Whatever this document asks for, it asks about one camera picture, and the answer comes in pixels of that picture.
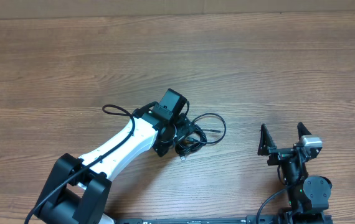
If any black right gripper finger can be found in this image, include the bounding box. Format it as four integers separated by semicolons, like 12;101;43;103
257;123;277;156
297;122;312;143

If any thick black USB cable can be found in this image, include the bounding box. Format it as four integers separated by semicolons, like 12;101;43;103
174;123;209;162

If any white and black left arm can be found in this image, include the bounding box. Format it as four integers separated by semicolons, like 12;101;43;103
25;110;196;224

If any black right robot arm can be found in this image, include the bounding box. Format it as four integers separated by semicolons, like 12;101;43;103
255;122;333;223

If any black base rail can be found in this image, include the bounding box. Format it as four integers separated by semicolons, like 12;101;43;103
115;214;334;224

